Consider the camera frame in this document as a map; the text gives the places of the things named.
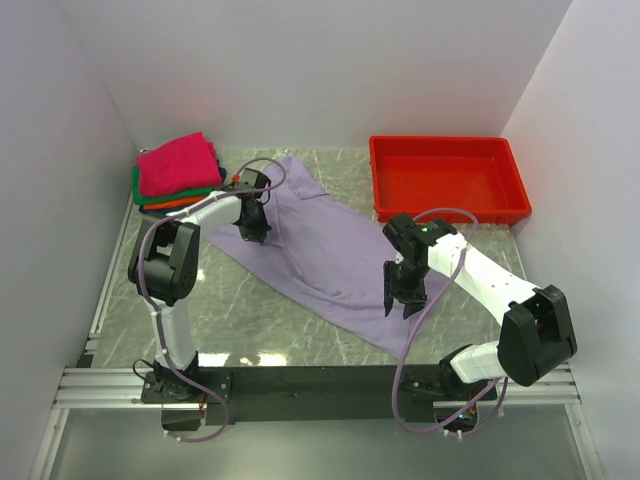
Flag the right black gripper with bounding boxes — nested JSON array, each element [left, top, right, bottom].
[[383, 259, 429, 319]]

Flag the lavender t shirt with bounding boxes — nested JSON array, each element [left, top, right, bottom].
[[207, 155, 449, 362]]

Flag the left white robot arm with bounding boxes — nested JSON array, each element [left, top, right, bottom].
[[128, 168, 271, 402]]

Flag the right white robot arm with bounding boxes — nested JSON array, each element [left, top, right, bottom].
[[383, 213, 578, 399]]

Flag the folded orange t shirt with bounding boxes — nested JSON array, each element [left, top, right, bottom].
[[140, 195, 207, 211]]

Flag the folded pink t shirt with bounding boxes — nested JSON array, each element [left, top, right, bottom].
[[136, 132, 223, 197]]

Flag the folded navy blue t shirt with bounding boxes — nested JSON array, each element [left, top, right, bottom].
[[132, 167, 227, 213]]

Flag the folded green t shirt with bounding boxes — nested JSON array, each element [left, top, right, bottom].
[[131, 165, 225, 205]]

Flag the red plastic tray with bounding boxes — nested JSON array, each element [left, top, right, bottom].
[[369, 135, 532, 225]]

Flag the black base beam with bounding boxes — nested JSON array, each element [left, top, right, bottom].
[[141, 365, 489, 425]]

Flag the aluminium rail frame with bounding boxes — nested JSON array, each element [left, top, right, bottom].
[[27, 199, 584, 480]]

